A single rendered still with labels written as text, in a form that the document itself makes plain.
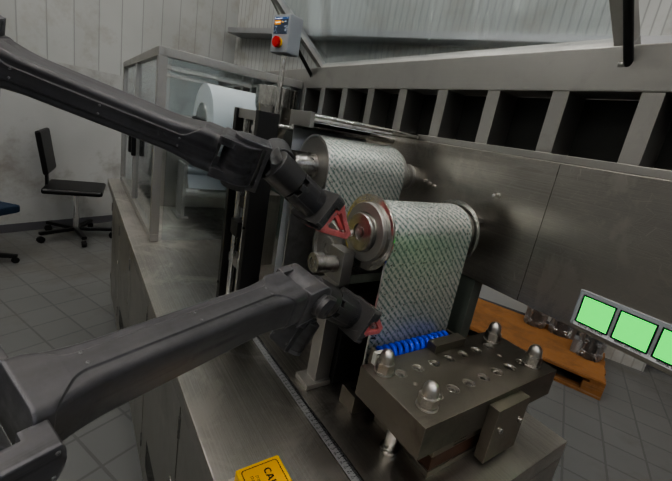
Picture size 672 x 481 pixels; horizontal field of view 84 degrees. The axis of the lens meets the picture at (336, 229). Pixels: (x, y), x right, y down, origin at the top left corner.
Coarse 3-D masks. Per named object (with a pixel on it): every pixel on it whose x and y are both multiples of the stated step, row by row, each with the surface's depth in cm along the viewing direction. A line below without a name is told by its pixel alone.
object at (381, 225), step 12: (360, 204) 72; (372, 204) 69; (348, 216) 75; (372, 216) 69; (384, 216) 68; (384, 228) 67; (348, 240) 75; (384, 240) 67; (360, 252) 72; (372, 252) 69
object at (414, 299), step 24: (432, 264) 76; (456, 264) 81; (384, 288) 70; (408, 288) 74; (432, 288) 79; (456, 288) 84; (384, 312) 72; (408, 312) 77; (432, 312) 81; (384, 336) 75; (408, 336) 79
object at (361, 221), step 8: (352, 216) 73; (360, 216) 71; (368, 216) 69; (352, 224) 73; (360, 224) 71; (368, 224) 69; (360, 232) 71; (368, 232) 69; (376, 232) 69; (352, 240) 73; (360, 240) 71; (368, 240) 69; (360, 248) 71; (368, 248) 70
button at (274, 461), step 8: (256, 464) 57; (264, 464) 57; (272, 464) 57; (280, 464) 57; (240, 472) 55; (248, 472) 55; (256, 472) 55; (264, 472) 55; (272, 472) 56; (280, 472) 56; (240, 480) 54; (248, 480) 54; (256, 480) 54; (264, 480) 54; (272, 480) 54; (280, 480) 55; (288, 480) 55
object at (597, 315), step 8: (584, 304) 70; (592, 304) 69; (600, 304) 68; (584, 312) 70; (592, 312) 69; (600, 312) 68; (608, 312) 67; (584, 320) 70; (592, 320) 69; (600, 320) 68; (608, 320) 67; (600, 328) 68
